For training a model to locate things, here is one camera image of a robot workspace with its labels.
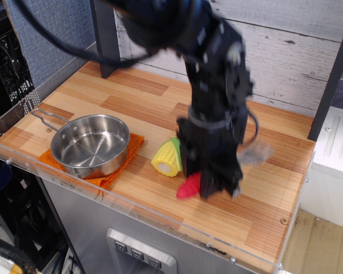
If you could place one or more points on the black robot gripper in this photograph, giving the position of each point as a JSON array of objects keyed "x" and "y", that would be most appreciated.
[{"x": 211, "y": 148}]

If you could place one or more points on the red handled metal fork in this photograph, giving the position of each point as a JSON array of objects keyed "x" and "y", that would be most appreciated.
[{"x": 253, "y": 154}]

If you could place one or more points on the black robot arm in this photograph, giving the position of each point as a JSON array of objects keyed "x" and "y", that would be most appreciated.
[{"x": 214, "y": 55}]

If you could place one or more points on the stainless steel pan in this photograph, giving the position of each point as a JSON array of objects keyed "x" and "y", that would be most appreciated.
[{"x": 87, "y": 143}]

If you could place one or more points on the yellow green toy corn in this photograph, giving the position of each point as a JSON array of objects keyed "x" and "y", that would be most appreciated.
[{"x": 167, "y": 160}]

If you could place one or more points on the orange knitted cloth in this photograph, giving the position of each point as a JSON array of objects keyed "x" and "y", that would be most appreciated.
[{"x": 99, "y": 178}]

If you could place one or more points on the silver dispenser button panel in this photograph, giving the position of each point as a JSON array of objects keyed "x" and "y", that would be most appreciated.
[{"x": 131, "y": 255}]

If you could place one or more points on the silver toy fridge cabinet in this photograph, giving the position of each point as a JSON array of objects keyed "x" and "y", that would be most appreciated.
[{"x": 86, "y": 220}]

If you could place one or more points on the white side cabinet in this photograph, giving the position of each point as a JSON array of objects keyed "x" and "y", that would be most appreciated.
[{"x": 322, "y": 194}]

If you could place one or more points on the blue fabric panel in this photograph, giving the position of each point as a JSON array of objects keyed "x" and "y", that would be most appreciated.
[{"x": 42, "y": 26}]

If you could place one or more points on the black equipment rack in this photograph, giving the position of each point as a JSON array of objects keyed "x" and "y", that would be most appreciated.
[{"x": 15, "y": 78}]

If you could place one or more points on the clear acrylic guard rail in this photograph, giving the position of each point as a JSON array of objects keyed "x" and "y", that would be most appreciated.
[{"x": 251, "y": 230}]

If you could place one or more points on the dark grey right post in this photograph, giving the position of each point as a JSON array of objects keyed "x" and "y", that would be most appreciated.
[{"x": 327, "y": 96}]

